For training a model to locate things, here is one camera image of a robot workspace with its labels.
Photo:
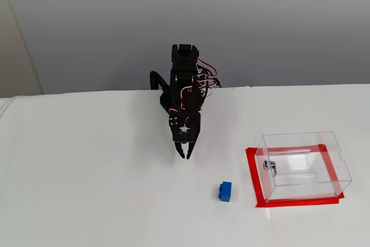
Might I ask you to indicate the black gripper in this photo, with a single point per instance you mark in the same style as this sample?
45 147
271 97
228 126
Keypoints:
185 147

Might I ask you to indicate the blue lego brick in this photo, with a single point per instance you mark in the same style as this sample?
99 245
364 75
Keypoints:
225 192

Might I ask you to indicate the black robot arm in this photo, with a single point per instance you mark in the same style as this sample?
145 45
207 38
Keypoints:
182 64

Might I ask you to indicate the transparent acrylic box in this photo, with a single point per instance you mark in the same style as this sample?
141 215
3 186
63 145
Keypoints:
289 189

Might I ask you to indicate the silver cam lock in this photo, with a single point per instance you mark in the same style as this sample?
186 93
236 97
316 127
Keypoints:
267 165

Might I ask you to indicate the red tape rectangle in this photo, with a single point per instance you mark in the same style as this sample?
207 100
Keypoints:
289 203

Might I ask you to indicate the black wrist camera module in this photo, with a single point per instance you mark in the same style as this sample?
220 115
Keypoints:
188 128

